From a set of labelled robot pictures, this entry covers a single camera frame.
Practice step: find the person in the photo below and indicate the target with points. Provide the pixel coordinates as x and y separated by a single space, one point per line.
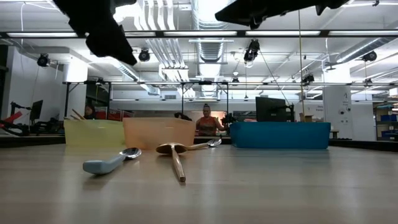
207 126
90 112

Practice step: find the black overhead light bar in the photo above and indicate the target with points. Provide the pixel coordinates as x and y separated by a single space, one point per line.
324 33

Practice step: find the cardboard box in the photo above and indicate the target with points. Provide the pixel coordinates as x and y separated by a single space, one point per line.
307 118

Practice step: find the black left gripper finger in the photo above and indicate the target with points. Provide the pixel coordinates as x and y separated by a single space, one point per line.
112 43

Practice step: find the yellow translucent plastic bin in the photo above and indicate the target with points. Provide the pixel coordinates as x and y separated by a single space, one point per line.
93 133

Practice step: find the silver spiral air duct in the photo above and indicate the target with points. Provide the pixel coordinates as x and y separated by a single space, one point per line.
211 51
357 49

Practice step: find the black computer monitor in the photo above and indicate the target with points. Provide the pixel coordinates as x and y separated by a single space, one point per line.
270 109
36 109

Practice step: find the shelf with blue bins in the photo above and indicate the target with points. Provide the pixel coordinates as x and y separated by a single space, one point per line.
387 118

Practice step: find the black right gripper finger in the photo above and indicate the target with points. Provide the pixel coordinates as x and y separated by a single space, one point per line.
248 12

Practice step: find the blue plastic bin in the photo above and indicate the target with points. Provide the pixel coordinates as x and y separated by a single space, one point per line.
280 135

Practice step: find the black background robot arm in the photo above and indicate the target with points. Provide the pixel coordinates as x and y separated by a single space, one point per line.
183 116

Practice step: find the black metal workbench frame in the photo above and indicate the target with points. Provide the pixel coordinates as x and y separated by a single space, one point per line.
124 83

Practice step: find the orange translucent plastic bin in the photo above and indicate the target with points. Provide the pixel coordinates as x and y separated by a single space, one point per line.
158 133

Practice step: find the black ceiling spotlight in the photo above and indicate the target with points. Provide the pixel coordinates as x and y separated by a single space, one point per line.
144 55
43 60
370 56
252 51
308 78

